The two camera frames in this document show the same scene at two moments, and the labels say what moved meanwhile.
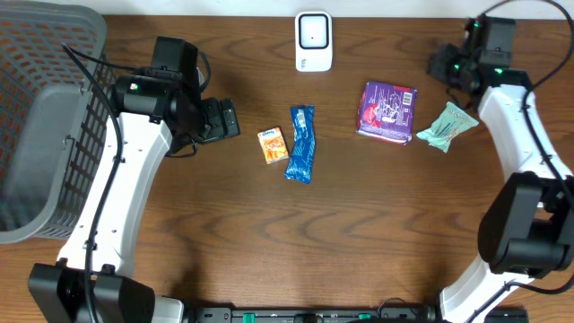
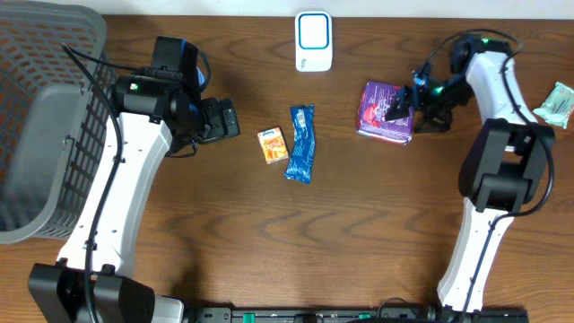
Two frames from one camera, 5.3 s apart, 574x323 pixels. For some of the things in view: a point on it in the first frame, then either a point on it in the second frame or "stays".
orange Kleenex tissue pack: (273, 144) stays
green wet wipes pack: (439, 133) → (558, 105)
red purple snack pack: (387, 111) stays
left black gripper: (224, 119) stays
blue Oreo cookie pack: (300, 168) stays
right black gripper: (439, 61) → (421, 92)
